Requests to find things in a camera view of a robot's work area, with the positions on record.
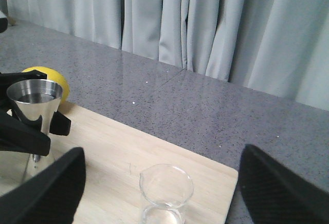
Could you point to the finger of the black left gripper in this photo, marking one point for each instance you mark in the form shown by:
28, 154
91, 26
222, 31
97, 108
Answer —
57, 123
17, 136

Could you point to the light wooden cutting board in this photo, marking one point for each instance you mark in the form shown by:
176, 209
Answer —
115, 155

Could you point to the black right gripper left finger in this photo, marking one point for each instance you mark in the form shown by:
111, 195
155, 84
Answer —
52, 196

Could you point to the grey pleated curtain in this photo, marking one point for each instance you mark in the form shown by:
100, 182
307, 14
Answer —
275, 46

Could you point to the steel double jigger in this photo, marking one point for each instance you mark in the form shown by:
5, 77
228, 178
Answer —
16, 168

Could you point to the yellow lemon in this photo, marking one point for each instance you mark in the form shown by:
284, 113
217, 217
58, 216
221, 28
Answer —
54, 76

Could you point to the clear glass beaker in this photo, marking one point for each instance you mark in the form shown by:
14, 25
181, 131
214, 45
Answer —
165, 192

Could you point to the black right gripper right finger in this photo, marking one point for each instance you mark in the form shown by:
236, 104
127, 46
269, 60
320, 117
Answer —
274, 194

